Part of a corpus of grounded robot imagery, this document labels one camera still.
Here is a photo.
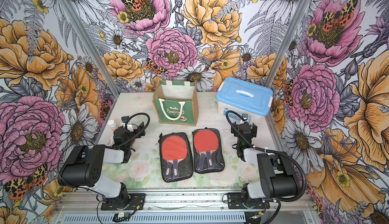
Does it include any ping pong paddle case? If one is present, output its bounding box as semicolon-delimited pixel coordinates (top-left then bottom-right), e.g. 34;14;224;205
158;132;193;183
192;128;225;174

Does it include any green burlap Christmas canvas bag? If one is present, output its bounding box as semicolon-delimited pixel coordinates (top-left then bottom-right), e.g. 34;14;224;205
153;80;199;126

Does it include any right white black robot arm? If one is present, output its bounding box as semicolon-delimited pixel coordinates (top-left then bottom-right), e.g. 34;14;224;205
231;123;304;208

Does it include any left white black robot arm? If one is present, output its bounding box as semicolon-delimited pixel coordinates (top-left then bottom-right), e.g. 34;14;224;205
58;123;148;209

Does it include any white pill bottle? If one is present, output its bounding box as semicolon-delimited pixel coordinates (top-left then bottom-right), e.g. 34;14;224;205
106;120;118;131

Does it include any blue lid plastic storage box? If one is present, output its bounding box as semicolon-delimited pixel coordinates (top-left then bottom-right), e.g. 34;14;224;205
216;77;274;123

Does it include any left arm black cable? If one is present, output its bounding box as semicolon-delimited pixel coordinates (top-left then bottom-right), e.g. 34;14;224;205
113;112;151;150

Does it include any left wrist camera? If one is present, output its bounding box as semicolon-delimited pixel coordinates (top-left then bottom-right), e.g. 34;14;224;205
121;116;134;132

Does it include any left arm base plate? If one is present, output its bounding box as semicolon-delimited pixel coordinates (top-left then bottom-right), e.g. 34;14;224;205
101;193;146;211

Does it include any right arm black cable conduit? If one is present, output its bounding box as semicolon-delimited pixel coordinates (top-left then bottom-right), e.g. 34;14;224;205
225;110;307;224

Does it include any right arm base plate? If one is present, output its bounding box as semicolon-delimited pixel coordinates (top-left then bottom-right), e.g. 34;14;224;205
227;192;270;210

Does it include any aluminium front rail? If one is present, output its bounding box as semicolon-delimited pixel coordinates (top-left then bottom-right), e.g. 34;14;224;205
54;189;314;215

